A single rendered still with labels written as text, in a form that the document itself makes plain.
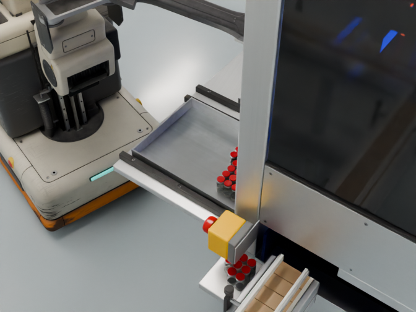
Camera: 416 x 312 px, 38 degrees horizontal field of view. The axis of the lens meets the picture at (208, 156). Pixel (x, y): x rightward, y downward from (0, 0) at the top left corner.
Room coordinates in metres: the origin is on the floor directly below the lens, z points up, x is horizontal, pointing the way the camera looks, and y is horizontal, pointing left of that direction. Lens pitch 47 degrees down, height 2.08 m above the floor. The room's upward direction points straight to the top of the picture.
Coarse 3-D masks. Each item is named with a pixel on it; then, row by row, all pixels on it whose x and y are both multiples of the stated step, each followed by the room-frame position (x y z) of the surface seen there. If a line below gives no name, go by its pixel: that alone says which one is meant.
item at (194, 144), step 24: (168, 120) 1.22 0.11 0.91; (192, 120) 1.24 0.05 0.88; (216, 120) 1.24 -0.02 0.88; (144, 144) 1.13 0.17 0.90; (168, 144) 1.15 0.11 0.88; (192, 144) 1.15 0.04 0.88; (216, 144) 1.15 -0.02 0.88; (168, 168) 1.06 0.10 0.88; (192, 168) 1.06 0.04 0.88; (216, 168) 1.06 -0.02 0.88; (216, 192) 0.98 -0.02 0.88
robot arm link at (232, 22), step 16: (112, 0) 1.29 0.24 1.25; (128, 0) 1.28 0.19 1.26; (144, 0) 1.30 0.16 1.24; (160, 0) 1.28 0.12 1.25; (176, 0) 1.29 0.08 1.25; (192, 0) 1.29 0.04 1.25; (192, 16) 1.28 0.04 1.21; (208, 16) 1.27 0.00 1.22; (224, 16) 1.27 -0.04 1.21; (240, 16) 1.28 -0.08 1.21; (240, 32) 1.25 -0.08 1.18
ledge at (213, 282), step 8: (248, 256) 0.79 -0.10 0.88; (216, 264) 0.76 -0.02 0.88; (224, 264) 0.76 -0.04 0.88; (256, 264) 0.76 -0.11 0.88; (208, 272) 0.74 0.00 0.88; (216, 272) 0.74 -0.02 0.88; (224, 272) 0.74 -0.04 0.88; (256, 272) 0.74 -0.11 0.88; (208, 280) 0.72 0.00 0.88; (216, 280) 0.72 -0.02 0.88; (224, 280) 0.72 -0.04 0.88; (208, 288) 0.70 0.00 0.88; (216, 288) 0.70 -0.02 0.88; (216, 296) 0.68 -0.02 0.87; (224, 296) 0.68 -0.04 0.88
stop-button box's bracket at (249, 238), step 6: (258, 222) 0.78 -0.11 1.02; (252, 228) 0.76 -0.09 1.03; (258, 228) 0.78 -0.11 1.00; (246, 234) 0.75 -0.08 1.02; (252, 234) 0.76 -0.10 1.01; (246, 240) 0.74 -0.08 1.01; (252, 240) 0.76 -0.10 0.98; (240, 246) 0.72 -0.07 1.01; (246, 246) 0.75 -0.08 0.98; (240, 252) 0.73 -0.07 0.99
